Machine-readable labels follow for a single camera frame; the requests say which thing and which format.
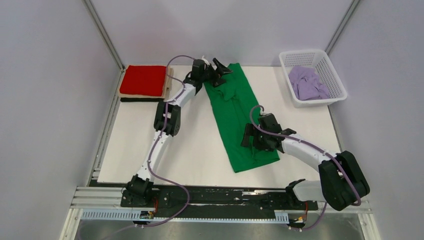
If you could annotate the folded black t shirt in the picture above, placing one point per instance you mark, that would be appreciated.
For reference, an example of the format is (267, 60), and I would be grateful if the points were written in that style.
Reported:
(136, 100)

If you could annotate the purple t shirt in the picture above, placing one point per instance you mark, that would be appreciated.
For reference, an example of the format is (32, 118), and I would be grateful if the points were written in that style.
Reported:
(306, 84)

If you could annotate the green t shirt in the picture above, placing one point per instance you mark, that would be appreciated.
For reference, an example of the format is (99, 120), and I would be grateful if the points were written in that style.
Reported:
(231, 104)

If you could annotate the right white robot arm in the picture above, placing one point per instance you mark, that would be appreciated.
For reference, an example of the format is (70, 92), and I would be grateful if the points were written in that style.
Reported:
(341, 181)

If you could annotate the folded red t shirt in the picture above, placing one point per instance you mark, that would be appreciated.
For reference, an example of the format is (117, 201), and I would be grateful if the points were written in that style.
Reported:
(143, 80)

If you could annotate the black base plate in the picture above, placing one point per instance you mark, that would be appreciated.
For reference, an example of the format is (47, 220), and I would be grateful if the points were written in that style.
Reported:
(208, 201)

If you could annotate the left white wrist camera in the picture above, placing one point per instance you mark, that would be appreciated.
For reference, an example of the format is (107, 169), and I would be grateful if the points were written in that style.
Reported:
(207, 63)

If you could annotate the white plastic basket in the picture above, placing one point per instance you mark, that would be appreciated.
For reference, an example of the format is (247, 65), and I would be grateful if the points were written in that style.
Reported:
(319, 60)

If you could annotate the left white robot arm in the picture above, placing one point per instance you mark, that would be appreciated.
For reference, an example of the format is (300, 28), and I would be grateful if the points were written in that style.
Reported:
(138, 192)

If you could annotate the white slotted cable duct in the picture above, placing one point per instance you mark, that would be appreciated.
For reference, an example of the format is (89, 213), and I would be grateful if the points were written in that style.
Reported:
(144, 216)

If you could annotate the aluminium rail frame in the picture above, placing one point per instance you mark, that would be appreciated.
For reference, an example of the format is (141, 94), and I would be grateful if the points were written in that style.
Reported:
(110, 198)

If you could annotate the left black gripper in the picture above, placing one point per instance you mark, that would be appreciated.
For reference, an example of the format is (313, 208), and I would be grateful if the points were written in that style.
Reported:
(221, 70)

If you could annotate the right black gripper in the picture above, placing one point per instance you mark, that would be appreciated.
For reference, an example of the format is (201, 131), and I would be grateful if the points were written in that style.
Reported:
(249, 131)

